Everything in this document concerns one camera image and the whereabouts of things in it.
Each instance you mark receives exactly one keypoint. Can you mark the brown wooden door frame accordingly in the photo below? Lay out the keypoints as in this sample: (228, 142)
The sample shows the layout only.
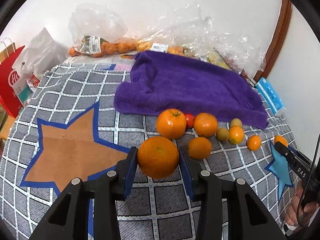
(278, 39)

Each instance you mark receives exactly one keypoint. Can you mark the small orange kumquat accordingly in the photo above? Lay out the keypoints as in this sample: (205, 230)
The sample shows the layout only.
(236, 135)

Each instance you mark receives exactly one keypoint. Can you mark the blue tissue pack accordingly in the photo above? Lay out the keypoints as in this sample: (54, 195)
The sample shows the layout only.
(271, 96)

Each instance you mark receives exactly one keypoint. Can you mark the grey checked star blanket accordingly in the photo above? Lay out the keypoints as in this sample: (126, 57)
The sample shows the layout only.
(67, 131)

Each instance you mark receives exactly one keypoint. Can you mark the small red tomato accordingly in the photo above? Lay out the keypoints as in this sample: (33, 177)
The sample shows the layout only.
(190, 120)

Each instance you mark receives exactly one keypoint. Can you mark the purple towel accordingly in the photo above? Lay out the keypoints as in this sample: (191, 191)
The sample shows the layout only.
(160, 81)

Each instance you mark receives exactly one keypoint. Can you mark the large orange with stem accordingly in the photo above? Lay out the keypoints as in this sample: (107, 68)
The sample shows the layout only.
(171, 124)

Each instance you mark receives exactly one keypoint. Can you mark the white plastic bag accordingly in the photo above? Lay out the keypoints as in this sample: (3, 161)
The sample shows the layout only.
(41, 55)

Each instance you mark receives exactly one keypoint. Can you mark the small orange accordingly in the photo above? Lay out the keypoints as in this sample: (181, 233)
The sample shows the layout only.
(279, 138)
(254, 143)

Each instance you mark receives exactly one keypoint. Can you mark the plastic bag of oranges left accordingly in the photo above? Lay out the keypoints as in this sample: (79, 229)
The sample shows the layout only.
(98, 31)

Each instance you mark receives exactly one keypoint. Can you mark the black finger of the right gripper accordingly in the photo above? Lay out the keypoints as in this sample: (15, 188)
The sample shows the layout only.
(297, 161)

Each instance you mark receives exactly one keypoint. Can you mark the green kiwi fruit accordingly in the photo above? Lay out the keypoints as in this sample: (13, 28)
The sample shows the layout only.
(235, 122)
(222, 134)

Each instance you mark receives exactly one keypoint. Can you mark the person's right hand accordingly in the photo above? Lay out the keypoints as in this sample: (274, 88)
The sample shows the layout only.
(291, 211)

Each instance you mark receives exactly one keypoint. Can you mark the large clear plastic bag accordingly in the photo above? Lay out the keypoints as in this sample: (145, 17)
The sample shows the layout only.
(186, 32)

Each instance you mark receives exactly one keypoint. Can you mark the medium orange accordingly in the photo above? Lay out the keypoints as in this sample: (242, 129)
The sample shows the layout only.
(199, 148)

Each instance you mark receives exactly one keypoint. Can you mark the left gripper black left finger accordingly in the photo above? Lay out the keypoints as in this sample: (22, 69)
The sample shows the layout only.
(68, 216)

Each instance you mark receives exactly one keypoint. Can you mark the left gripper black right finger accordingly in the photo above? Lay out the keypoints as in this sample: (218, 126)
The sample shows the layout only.
(248, 217)

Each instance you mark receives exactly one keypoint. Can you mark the red paper bag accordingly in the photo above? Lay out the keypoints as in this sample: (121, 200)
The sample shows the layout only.
(9, 100)

